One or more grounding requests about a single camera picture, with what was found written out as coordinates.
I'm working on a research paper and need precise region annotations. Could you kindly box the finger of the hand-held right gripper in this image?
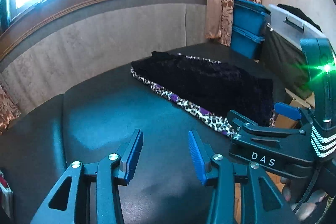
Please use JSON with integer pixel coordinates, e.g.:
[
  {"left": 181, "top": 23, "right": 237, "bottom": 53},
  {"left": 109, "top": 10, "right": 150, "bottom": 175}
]
[
  {"left": 227, "top": 109, "right": 307, "bottom": 139},
  {"left": 274, "top": 102, "right": 315, "bottom": 125}
]

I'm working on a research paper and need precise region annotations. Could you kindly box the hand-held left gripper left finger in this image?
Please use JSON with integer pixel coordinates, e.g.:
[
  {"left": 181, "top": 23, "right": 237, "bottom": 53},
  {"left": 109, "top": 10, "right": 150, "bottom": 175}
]
[{"left": 30, "top": 129, "right": 144, "bottom": 224}]

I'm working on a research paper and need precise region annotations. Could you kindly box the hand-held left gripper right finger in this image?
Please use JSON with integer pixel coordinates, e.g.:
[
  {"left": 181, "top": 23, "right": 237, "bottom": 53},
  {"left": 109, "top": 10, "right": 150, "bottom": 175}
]
[{"left": 188, "top": 130, "right": 300, "bottom": 224}]

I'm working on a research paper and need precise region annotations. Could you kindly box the dark purple velvet garment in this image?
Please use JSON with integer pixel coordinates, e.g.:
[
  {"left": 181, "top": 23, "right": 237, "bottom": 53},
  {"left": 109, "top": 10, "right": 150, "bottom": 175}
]
[{"left": 131, "top": 52, "right": 275, "bottom": 127}]

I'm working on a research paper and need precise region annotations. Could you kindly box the pile of folded clothes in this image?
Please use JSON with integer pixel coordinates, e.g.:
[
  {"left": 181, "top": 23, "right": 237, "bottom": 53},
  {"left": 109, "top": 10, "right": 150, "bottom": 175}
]
[{"left": 0, "top": 170, "right": 14, "bottom": 216}]

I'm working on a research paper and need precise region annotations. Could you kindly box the person's right hand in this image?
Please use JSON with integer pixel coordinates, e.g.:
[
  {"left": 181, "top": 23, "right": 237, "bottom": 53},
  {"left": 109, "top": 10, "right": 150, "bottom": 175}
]
[{"left": 280, "top": 177, "right": 329, "bottom": 222}]

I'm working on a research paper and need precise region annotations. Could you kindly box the cardboard box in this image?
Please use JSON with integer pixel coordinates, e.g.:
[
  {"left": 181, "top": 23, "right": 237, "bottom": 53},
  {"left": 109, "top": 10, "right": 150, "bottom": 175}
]
[{"left": 273, "top": 88, "right": 315, "bottom": 133}]

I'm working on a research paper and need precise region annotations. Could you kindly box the leopard print garment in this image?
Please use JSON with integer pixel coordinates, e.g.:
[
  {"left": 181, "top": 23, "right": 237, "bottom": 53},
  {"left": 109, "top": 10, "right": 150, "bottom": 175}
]
[{"left": 130, "top": 53, "right": 276, "bottom": 138}]

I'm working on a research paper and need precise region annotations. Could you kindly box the dark green fabric bag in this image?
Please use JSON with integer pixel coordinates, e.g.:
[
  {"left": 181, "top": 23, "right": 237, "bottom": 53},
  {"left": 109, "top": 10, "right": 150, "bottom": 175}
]
[{"left": 259, "top": 25, "right": 315, "bottom": 101}]

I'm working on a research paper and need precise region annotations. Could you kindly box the blue storage bin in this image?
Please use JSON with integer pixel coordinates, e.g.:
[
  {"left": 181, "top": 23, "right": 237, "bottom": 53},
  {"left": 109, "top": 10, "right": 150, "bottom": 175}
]
[
  {"left": 230, "top": 26, "right": 265, "bottom": 60},
  {"left": 232, "top": 0, "right": 271, "bottom": 37}
]

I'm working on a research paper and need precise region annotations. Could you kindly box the clear plastic storage box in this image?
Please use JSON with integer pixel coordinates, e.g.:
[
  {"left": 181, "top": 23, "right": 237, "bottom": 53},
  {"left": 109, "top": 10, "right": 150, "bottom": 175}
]
[{"left": 268, "top": 4, "right": 328, "bottom": 51}]

